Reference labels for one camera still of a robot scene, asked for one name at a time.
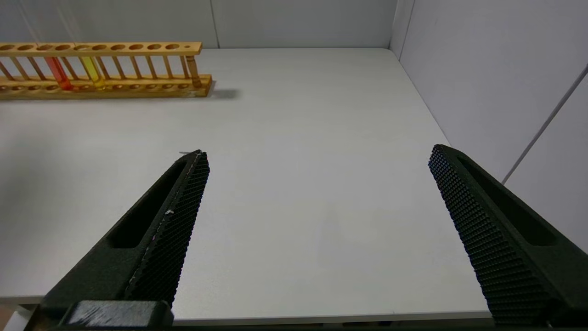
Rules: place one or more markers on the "wooden test tube rack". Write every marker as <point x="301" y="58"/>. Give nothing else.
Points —
<point x="138" y="89"/>

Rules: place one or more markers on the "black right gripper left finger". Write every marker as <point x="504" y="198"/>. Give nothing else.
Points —
<point x="138" y="257"/>

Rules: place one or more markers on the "test tube with red liquid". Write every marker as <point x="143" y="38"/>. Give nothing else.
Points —
<point x="59" y="76"/>

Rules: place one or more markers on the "test tube with yellow liquid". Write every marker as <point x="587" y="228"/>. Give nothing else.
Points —
<point x="93" y="71"/>

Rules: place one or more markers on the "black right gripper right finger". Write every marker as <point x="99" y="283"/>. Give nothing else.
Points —
<point x="514" y="257"/>

